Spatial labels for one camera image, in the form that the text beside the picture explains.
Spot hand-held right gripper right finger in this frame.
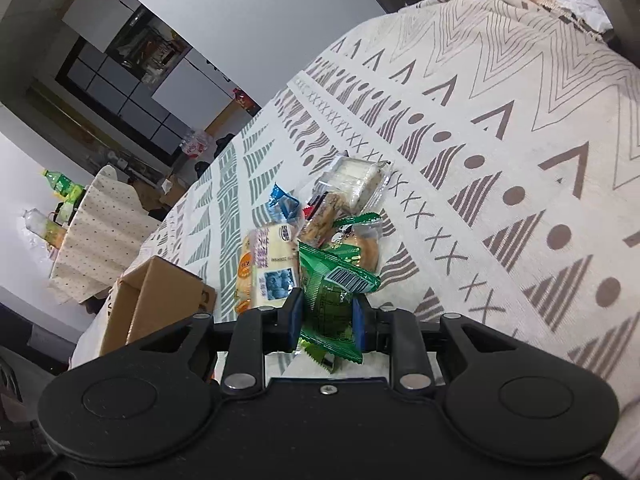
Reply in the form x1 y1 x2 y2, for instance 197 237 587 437
351 296 538 393

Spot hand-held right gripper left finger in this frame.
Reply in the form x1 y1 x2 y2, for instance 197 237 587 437
107 289 304 393

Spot green snack packet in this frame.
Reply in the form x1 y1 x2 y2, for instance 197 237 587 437
297 240 382 367

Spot blueberry bread packet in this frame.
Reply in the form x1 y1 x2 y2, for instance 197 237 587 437
250 223 304 311

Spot orange rice cracker packet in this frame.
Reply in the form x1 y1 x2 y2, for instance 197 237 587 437
235 232 261 317

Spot green-edged bun packet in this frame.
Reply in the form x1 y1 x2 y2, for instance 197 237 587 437
320 212 383 286

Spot red snack bar packet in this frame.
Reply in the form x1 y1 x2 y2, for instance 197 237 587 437
299 191 346 250

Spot blue snack packet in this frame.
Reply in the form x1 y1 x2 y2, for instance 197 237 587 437
267 182 303 223

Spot clear white cake packet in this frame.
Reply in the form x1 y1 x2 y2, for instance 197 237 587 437
314 155 393 213

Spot small open cardboard box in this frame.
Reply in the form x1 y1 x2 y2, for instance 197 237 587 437
159 175 189 207

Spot pack of water bottles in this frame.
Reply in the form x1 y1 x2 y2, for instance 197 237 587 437
180 130 211 158

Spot dotted cream tablecloth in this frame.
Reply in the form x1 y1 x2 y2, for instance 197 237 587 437
47 165 163 306

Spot orange drink bottle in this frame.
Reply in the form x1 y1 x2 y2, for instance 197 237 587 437
46 215 69 250

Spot green drink bottle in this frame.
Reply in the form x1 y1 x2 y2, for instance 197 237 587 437
42 169 86 206

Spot clear plastic bottle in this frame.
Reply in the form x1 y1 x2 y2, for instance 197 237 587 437
24 208 52 241

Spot dark panelled cabinet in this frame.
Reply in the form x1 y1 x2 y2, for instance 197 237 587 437
55 5 236 161

